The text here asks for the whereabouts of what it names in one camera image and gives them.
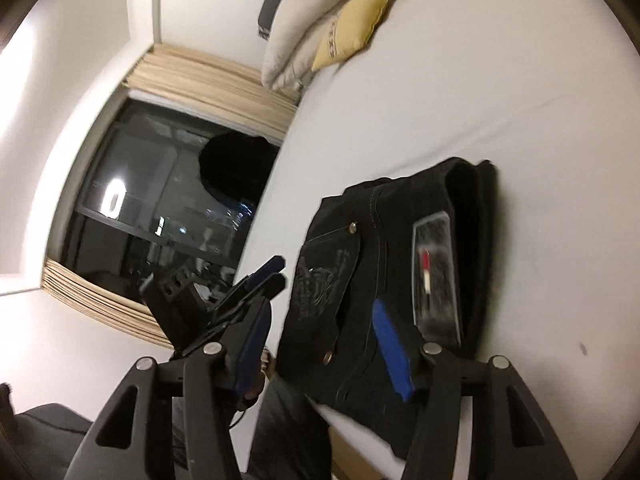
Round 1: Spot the black jeans pant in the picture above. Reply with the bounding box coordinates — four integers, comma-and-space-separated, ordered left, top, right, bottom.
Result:
276, 157, 497, 458

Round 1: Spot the person's left hand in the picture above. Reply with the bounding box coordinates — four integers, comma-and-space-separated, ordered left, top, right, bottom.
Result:
242, 347, 276, 408

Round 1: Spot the dark window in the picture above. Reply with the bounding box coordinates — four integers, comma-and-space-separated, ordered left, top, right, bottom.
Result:
47, 98, 280, 301

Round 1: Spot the beige curtain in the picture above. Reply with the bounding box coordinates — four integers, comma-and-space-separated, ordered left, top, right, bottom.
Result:
124, 44, 297, 141

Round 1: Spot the yellow cushion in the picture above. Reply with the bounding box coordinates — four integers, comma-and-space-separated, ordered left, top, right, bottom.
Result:
311, 0, 390, 73

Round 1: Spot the folded beige duvet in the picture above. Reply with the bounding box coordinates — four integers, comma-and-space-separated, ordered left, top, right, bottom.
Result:
262, 0, 348, 93

